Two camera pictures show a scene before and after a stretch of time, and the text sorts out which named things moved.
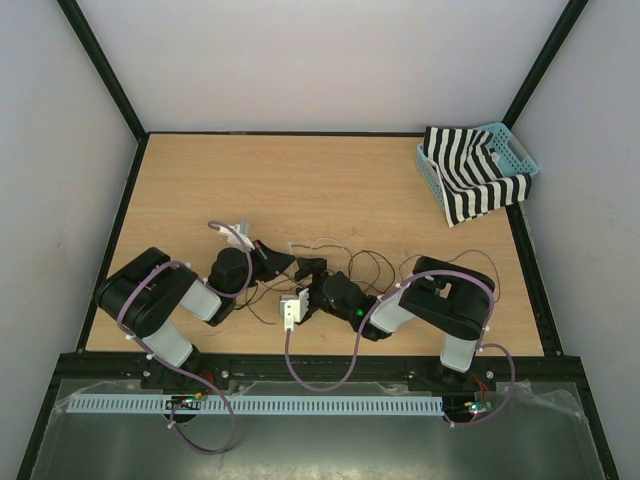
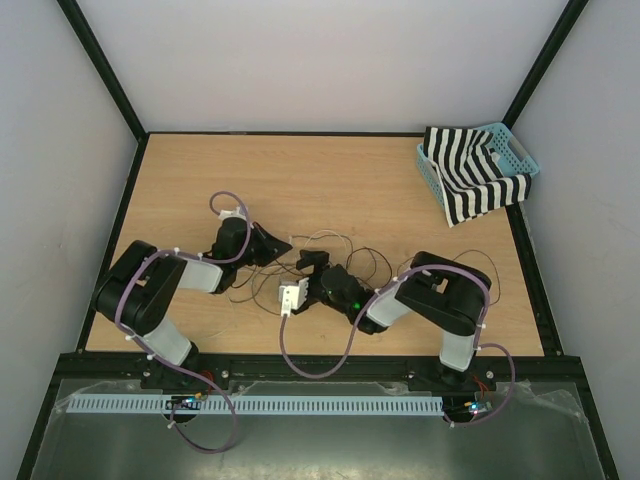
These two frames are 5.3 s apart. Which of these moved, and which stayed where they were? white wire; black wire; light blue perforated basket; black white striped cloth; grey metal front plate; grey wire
Moved: grey wire; black wire; white wire
Stayed: grey metal front plate; light blue perforated basket; black white striped cloth
